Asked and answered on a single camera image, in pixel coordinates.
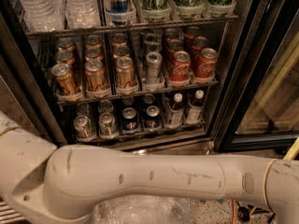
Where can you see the front left pale can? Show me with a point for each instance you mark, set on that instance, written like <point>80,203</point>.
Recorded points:
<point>83,127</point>

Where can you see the pale can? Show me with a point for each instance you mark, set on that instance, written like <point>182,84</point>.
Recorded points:
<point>83,127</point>
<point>107,124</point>

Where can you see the cola can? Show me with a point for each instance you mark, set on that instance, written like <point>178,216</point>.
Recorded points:
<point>179,66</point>
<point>205,64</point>

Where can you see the left white-capped drink bottle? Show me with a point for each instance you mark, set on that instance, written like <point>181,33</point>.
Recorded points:
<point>174,111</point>

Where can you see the top wire shelf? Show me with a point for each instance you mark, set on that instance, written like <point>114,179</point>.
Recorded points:
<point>130,27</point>

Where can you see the crumpled clear plastic wrap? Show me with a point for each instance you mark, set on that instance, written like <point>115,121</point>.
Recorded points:
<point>143,209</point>

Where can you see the clear water bottle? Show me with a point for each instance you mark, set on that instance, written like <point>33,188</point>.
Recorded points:
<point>44,15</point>
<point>82,14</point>

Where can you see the gold can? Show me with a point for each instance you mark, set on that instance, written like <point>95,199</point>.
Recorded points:
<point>64,79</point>
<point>96,75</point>
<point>125,73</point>

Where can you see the steel fridge base grille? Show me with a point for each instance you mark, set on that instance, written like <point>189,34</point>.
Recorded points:
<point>146,146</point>

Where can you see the front left cola can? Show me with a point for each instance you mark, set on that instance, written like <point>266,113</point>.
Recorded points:
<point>179,66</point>

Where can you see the white-capped drink bottle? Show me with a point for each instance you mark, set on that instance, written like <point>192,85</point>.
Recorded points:
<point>174,111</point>
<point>194,107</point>

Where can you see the front right cola can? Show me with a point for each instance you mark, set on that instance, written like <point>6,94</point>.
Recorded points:
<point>205,64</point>

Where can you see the front left blue can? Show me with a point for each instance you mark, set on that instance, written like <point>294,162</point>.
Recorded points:
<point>129,119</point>

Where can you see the left closed fridge door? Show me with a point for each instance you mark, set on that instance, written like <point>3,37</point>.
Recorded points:
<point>14,103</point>

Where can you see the front right gold can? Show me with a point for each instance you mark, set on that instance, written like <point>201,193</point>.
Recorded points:
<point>125,73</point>

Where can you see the open glass fridge door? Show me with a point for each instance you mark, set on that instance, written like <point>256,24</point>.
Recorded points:
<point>260,109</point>

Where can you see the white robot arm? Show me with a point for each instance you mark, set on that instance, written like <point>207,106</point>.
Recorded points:
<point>267,183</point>

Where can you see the wire shelf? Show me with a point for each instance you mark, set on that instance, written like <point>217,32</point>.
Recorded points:
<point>130,27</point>
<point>140,89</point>

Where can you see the right white-capped drink bottle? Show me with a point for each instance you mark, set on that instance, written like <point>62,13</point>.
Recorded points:
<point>194,107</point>

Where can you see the yellow black stand frame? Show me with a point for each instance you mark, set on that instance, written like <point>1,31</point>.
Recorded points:
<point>244,213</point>

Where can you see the silver slim can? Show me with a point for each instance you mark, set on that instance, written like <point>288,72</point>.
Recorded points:
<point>153,67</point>

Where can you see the middle wire shelf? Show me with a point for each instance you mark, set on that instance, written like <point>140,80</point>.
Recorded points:
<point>140,89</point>

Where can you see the front left gold can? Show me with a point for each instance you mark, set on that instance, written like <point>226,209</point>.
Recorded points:
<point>64,79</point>

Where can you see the front middle gold can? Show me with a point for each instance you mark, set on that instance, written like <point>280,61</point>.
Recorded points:
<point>96,75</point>

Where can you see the front right blue can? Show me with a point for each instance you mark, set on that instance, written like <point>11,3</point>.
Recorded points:
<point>152,119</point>

